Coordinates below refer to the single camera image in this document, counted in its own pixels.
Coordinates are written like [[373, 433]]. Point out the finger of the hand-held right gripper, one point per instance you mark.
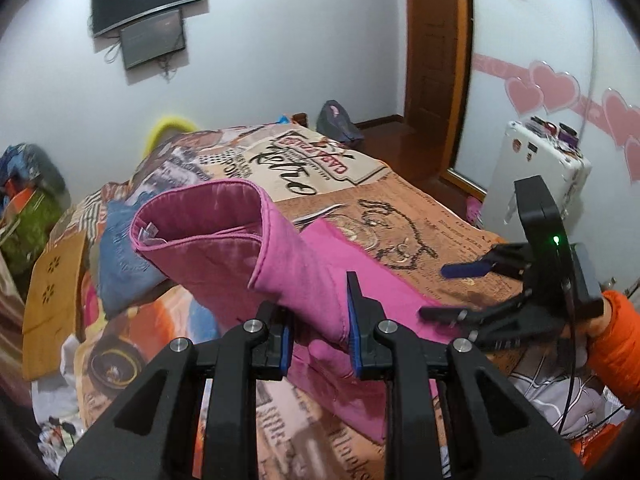
[[465, 269], [450, 314]]

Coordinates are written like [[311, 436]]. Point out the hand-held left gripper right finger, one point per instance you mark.
[[354, 332]]

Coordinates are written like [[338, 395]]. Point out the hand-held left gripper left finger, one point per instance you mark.
[[285, 346]]

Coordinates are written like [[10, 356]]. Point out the pink pants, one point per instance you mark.
[[280, 265]]

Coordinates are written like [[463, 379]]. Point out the person's right forearm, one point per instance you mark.
[[617, 345]]

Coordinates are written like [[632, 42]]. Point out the pink slipper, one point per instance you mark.
[[473, 208]]

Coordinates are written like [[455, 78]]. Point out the printed blanket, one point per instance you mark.
[[400, 210]]

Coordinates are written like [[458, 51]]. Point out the white suitcase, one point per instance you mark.
[[525, 175]]

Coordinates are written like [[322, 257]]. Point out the grey white cloth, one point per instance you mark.
[[555, 400]]

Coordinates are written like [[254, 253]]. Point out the blue jeans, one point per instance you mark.
[[120, 255]]

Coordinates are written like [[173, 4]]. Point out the grey bag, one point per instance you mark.
[[337, 121]]

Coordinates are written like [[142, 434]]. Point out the wooden door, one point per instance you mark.
[[435, 60]]

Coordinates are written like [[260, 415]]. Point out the pile of clothes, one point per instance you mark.
[[27, 200]]

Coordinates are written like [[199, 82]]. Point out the pink heart wall stickers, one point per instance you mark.
[[555, 90]]

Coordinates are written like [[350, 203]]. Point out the small wall monitor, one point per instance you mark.
[[152, 39]]

